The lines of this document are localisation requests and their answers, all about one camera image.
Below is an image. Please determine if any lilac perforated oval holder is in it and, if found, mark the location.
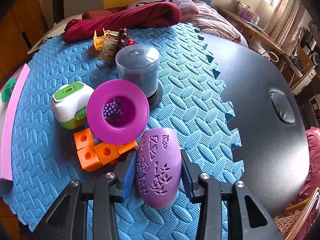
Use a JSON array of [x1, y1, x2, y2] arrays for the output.
[[136, 128, 182, 209]]

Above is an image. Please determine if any magenta funnel cup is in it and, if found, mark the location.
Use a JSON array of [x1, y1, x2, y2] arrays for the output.
[[86, 79, 150, 145]]

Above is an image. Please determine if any yellow plastic clip toy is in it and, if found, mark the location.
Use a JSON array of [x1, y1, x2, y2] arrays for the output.
[[93, 29, 119, 62]]

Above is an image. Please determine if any orange cube block toy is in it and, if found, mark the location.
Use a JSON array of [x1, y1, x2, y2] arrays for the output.
[[74, 128, 137, 172]]

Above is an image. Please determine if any blue foam puzzle mat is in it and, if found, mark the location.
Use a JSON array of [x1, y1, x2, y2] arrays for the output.
[[1, 23, 244, 239]]

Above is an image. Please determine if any black padded massage table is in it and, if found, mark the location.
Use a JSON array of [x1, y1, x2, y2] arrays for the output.
[[204, 34, 309, 217]]

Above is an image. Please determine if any white green plastic container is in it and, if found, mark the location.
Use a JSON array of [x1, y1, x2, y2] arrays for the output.
[[51, 81, 94, 130]]

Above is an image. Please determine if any clear cylindrical disc case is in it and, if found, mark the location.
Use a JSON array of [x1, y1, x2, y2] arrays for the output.
[[116, 44, 163, 110]]

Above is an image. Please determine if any dark red spiked toy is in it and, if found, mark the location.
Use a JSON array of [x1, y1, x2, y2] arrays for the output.
[[117, 28, 136, 50]]

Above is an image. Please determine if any pink rimmed white box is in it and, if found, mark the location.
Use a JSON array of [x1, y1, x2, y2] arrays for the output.
[[1, 64, 30, 181]]

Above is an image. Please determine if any green plastic cup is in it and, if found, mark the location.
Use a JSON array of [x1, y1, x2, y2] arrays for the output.
[[2, 77, 16, 103]]

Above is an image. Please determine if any maroon blanket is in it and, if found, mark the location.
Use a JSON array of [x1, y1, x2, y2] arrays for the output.
[[63, 2, 181, 43]]

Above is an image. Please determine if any wooden side desk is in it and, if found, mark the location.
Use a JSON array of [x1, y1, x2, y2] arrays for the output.
[[217, 7, 303, 78]]

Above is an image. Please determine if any pink cat print pillow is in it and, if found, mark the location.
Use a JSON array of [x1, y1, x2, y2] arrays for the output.
[[127, 0, 200, 23]]

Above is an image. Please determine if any pink storage box on desk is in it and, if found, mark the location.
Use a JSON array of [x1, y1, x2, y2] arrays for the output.
[[236, 1, 260, 25]]

